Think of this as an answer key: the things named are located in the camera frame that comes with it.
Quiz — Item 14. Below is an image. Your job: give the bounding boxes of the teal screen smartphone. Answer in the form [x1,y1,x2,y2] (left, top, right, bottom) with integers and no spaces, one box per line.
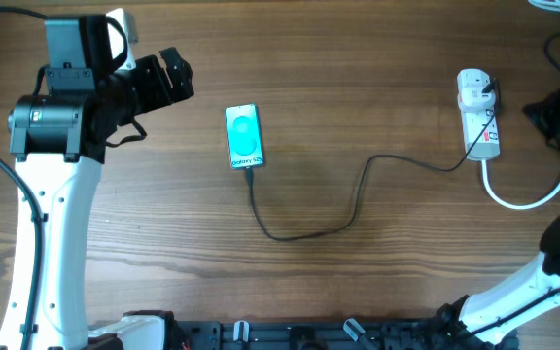
[225,104,264,169]

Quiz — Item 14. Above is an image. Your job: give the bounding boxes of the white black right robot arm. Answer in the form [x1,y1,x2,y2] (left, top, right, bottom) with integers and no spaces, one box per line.
[430,216,560,349]

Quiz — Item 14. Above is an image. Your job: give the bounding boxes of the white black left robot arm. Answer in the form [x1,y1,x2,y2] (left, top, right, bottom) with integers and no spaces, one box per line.
[0,9,193,349]

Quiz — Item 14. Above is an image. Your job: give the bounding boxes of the white power strip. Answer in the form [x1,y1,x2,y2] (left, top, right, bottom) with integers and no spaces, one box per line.
[457,68,500,161]

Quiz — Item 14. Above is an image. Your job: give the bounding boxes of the white power strip cord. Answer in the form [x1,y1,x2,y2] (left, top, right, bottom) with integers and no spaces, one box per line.
[480,0,560,211]

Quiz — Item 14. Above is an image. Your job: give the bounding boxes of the white charger adapter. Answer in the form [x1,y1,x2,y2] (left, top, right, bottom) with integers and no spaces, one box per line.
[457,87,496,112]

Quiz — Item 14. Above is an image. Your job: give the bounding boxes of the black charging cable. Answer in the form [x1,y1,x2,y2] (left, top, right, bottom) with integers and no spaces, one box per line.
[244,77,503,243]

